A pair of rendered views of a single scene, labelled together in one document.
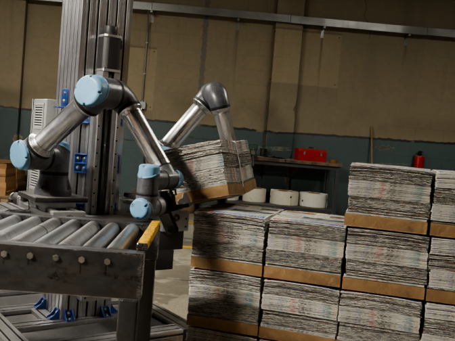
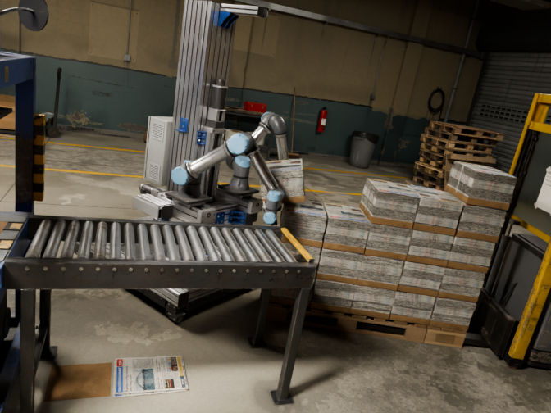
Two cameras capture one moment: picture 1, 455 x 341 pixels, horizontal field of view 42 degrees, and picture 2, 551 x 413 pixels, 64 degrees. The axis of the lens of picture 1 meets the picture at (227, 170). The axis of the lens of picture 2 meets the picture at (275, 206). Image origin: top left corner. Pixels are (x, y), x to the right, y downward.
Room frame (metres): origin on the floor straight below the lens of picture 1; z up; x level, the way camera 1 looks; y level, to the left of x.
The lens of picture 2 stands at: (-0.31, 1.09, 1.66)
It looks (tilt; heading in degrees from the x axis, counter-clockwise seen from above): 16 degrees down; 341
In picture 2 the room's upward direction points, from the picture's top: 10 degrees clockwise
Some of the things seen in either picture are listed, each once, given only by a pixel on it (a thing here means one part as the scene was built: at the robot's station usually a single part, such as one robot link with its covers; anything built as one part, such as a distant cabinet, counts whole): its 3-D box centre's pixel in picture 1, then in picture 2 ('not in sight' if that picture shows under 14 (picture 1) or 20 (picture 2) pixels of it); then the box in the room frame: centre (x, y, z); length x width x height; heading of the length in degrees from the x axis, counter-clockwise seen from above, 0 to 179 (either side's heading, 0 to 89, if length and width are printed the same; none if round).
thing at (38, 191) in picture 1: (53, 183); (189, 188); (2.51, 0.72, 0.87); 0.15 x 0.15 x 0.10
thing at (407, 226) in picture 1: (385, 218); (384, 214); (2.29, -0.62, 0.86); 0.38 x 0.29 x 0.04; 165
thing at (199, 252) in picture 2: not in sight; (197, 246); (1.77, 0.75, 0.77); 0.47 x 0.05 x 0.05; 2
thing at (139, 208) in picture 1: (145, 207); (270, 215); (2.11, 0.28, 0.85); 0.11 x 0.08 x 0.09; 161
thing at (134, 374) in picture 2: not in sight; (151, 373); (1.77, 0.91, 0.01); 0.37 x 0.28 x 0.01; 92
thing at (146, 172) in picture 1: (151, 179); (273, 200); (2.13, 0.27, 0.94); 0.11 x 0.08 x 0.11; 151
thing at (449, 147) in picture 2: not in sight; (455, 157); (7.26, -5.21, 0.65); 1.33 x 0.94 x 1.30; 96
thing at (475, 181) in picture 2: not in sight; (457, 254); (2.13, -1.19, 0.65); 0.39 x 0.30 x 1.29; 164
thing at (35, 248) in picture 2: not in sight; (38, 241); (1.74, 1.47, 0.77); 0.47 x 0.05 x 0.05; 2
